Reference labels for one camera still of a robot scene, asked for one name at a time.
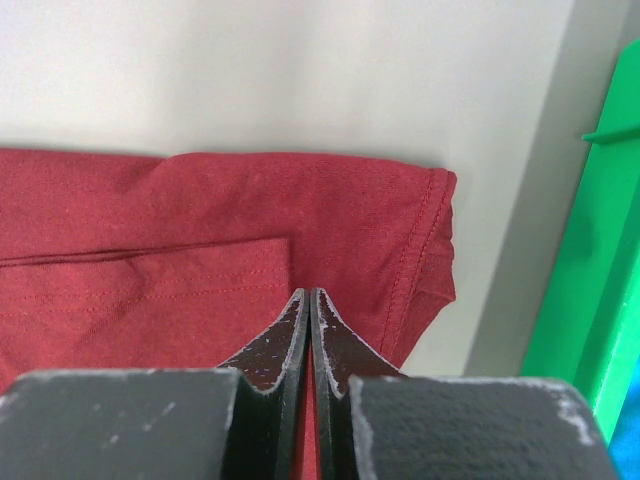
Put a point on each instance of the green plastic bin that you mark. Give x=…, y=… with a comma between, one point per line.
x=587, y=331

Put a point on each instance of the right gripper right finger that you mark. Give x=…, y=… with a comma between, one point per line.
x=374, y=422

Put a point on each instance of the dark maroon t-shirt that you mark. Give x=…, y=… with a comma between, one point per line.
x=128, y=262

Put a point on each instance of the blue t-shirt in bin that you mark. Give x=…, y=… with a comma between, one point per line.
x=624, y=448

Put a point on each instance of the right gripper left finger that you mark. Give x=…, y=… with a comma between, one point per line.
x=235, y=421

